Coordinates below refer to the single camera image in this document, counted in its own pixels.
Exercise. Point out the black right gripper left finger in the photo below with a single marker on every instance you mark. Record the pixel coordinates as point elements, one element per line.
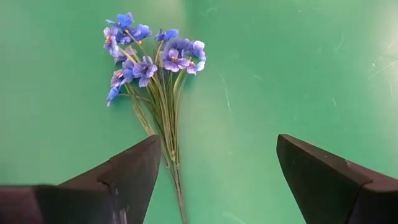
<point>93,202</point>

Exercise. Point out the blue artificial flower bunch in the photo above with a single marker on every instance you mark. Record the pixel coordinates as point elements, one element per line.
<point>174,59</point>

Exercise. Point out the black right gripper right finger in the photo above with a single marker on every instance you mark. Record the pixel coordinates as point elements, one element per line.
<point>335,193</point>

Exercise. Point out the green table mat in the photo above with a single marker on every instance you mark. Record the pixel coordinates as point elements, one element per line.
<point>280,77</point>

